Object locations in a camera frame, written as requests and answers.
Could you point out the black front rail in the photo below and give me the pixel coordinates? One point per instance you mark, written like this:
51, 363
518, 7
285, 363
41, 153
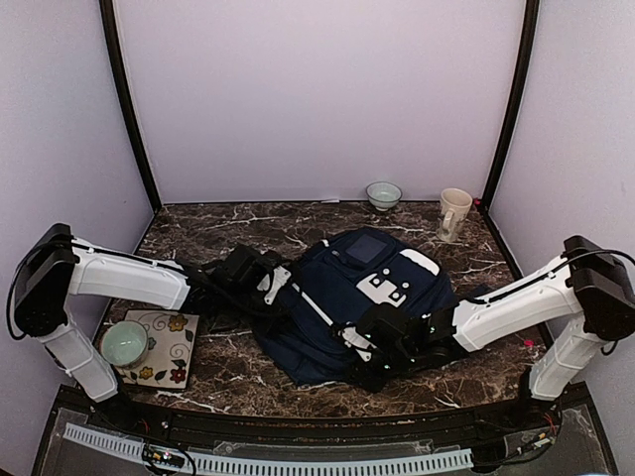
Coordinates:
455, 411

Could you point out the small circuit board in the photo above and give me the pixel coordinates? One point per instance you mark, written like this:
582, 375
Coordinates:
156, 456

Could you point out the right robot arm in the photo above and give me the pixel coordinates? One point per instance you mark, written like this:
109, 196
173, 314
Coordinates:
587, 285

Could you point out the small green bowl at back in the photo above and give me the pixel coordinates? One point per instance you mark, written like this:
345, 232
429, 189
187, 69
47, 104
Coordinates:
383, 195

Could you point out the cream ceramic mug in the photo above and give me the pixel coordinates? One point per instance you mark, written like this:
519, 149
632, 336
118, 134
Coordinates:
455, 205

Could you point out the left black frame post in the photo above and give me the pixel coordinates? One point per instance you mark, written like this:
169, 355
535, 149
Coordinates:
125, 100

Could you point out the navy blue student backpack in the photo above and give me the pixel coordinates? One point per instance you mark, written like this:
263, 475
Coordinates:
337, 281

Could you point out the black frame post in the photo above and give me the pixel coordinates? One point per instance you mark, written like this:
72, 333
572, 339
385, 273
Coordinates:
517, 88
125, 100

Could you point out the floral square plate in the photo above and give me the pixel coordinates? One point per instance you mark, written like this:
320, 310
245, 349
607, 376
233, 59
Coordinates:
171, 337

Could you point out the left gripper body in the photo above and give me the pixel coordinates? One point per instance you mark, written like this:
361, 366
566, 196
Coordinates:
286, 286

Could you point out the white slotted cable duct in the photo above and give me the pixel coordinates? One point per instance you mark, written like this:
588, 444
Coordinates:
246, 459

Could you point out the right black frame post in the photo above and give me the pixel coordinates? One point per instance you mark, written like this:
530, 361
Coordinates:
517, 88

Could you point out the green bowl on plate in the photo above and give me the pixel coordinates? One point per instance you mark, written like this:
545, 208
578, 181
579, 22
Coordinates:
125, 344

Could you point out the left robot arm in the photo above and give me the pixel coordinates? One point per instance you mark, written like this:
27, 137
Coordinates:
61, 265

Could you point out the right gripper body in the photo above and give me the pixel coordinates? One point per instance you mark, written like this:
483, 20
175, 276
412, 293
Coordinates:
360, 324

